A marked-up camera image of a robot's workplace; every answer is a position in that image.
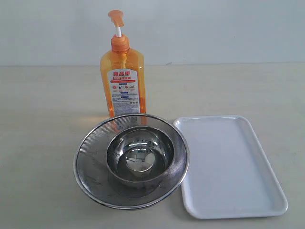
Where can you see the orange pump soap bottle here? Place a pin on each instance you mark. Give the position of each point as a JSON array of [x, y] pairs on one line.
[[122, 72]]

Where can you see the small stainless steel bowl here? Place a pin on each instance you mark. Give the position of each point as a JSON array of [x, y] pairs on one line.
[[140, 156]]

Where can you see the steel mesh strainer basket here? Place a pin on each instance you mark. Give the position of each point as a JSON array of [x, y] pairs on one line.
[[97, 182]]

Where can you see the white plastic tray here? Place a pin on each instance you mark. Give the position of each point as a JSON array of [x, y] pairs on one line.
[[229, 175]]

